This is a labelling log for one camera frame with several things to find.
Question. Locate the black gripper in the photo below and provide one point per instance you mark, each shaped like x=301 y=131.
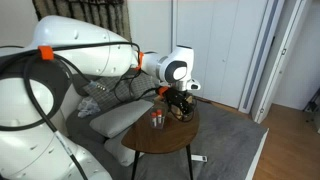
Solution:
x=178 y=99

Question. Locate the glue stick with orange cap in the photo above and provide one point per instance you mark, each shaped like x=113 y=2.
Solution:
x=159 y=116

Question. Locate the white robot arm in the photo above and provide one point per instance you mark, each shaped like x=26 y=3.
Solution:
x=34 y=80

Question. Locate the dark wooden side table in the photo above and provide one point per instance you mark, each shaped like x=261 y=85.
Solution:
x=174 y=135

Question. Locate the grey plaid pillow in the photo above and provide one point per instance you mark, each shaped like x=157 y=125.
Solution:
x=109 y=92

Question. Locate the light grey cushion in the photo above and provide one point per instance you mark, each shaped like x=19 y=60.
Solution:
x=111 y=123
x=125 y=156

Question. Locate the white remote control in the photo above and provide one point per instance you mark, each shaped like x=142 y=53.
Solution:
x=199 y=158

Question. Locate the grey floor rug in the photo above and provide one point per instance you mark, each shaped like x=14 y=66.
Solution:
x=231 y=143

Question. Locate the white closet doors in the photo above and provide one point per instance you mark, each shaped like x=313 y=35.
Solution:
x=223 y=34

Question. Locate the grey sofa bed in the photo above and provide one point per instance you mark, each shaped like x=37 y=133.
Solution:
x=81 y=133

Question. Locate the mesh wire basket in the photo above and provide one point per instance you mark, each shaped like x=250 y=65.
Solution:
x=154 y=109

